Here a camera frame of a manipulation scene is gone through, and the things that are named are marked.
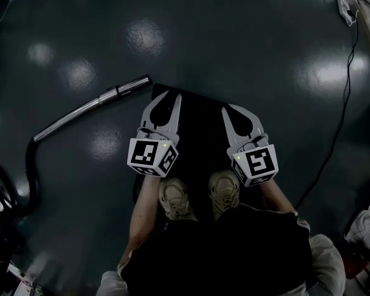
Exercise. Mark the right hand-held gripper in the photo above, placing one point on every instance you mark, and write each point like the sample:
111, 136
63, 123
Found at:
260, 165

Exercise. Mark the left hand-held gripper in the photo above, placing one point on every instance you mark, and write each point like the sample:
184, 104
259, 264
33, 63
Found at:
145, 156

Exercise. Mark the silver vacuum wand tube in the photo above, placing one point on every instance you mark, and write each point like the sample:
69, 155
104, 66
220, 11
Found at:
80, 111

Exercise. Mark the person's left forearm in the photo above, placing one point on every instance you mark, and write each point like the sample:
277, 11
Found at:
142, 214

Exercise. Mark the person's right forearm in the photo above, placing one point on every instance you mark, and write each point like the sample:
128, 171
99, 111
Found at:
277, 196

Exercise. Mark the person's right beige shoe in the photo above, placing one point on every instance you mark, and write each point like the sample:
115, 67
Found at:
223, 193

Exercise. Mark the person's beige shoe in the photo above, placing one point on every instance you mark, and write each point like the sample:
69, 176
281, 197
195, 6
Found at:
175, 199
223, 193

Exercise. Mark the person's left beige shoe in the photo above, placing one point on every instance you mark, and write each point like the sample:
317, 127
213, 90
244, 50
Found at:
175, 199

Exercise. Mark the person's black trousers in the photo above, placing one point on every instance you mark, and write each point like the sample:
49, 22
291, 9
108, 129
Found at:
219, 257

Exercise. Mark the white power strip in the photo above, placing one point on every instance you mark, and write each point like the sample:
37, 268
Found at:
345, 6

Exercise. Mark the white crumpled cloth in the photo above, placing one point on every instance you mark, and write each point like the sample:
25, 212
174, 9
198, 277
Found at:
367, 227

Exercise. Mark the white printed box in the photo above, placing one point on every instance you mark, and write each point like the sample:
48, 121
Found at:
27, 281

